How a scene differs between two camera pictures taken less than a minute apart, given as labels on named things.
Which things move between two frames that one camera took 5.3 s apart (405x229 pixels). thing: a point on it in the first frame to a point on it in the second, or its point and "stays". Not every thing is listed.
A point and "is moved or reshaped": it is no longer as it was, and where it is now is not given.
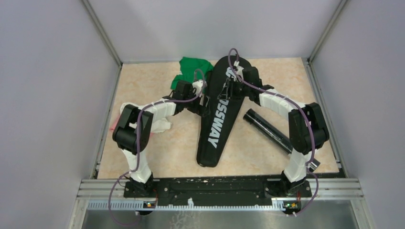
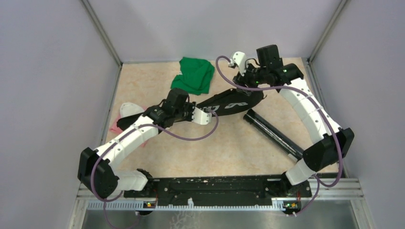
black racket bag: x=228 y=92 is moved or reshaped
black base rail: x=218 y=190 stays
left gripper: x=202 y=110 to x=191 y=107
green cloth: x=188 y=66 stays
